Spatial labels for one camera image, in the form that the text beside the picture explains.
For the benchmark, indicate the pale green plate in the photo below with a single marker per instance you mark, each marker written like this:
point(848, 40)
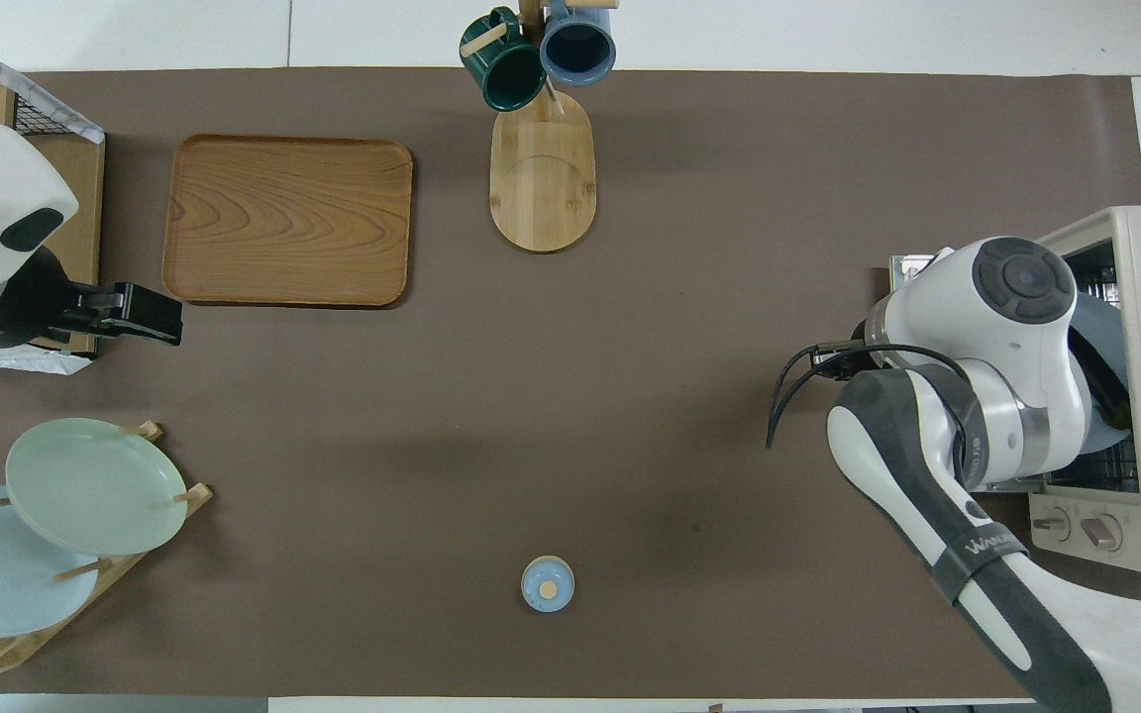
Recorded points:
point(95, 485)

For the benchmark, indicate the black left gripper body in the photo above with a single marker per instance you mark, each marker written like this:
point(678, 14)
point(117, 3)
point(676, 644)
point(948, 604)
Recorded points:
point(140, 315)

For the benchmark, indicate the wooden plate rack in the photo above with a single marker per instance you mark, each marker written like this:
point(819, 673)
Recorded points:
point(196, 494)

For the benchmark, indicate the wooden mug tree stand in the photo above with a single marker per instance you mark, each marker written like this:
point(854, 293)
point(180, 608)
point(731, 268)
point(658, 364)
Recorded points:
point(541, 188)

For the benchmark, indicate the light blue round plate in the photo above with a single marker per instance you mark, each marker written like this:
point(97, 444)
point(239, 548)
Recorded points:
point(1100, 322)

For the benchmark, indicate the blue grey mug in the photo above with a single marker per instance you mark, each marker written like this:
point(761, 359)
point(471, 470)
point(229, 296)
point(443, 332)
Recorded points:
point(577, 50)

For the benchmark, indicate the rectangular wooden tray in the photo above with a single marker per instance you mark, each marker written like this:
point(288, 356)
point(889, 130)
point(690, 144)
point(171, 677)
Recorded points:
point(283, 223)

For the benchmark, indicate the beige oven knob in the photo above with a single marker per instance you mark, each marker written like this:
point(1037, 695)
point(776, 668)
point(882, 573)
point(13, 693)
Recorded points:
point(1054, 525)
point(1101, 533)

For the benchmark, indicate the dark green mug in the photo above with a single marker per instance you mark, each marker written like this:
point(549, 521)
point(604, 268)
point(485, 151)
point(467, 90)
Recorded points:
point(506, 79)

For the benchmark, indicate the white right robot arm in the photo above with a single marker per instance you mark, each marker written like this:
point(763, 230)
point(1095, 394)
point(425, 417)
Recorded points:
point(986, 327)

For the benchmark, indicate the white paper sheet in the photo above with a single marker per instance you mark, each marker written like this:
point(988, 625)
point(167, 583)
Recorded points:
point(36, 362)

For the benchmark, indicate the brown table mat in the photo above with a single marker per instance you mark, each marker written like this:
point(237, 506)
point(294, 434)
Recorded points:
point(630, 396)

